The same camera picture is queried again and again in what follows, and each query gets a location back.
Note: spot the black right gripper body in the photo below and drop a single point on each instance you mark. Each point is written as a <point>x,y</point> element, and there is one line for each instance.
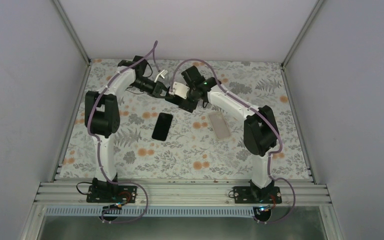
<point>186,106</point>

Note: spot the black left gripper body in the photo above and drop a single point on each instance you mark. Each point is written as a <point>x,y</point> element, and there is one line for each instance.
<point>153,91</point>

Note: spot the cream phone case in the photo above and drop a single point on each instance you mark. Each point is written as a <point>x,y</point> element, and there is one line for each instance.
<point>219,125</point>

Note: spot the black smartphone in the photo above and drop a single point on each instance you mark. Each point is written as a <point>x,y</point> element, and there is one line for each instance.
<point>162,126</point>

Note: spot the phone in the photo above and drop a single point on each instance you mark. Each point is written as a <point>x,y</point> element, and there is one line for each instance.
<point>174,99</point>

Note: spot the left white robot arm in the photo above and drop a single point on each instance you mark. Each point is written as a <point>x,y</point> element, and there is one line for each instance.
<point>102,120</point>

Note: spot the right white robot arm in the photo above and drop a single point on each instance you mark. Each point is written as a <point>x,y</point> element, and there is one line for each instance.
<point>260,131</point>

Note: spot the floral patterned table mat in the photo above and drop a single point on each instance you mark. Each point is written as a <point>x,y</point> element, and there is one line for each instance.
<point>191,150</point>

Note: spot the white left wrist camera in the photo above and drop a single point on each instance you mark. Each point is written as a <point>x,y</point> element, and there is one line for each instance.
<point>162,74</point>

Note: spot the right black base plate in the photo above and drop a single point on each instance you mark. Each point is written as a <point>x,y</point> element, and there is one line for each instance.
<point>251,195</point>

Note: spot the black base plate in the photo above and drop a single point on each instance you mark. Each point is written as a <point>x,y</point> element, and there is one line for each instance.
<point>112,194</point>
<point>251,195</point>

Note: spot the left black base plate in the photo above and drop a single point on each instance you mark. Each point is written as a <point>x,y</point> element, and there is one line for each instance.
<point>112,194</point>

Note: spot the aluminium frame left rail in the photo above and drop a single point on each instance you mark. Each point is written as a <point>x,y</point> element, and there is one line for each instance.
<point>80,68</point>

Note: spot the aluminium frame rail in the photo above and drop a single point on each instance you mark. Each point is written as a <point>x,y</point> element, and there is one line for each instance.
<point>80,68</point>
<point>292,89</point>

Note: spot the aluminium front rail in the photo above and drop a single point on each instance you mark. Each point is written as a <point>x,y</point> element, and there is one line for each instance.
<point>199,193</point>

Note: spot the aluminium frame right rail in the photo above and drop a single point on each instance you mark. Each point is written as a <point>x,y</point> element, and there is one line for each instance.
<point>292,89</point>

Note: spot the white slotted cable duct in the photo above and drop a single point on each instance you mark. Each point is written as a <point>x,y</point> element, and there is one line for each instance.
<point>152,211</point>

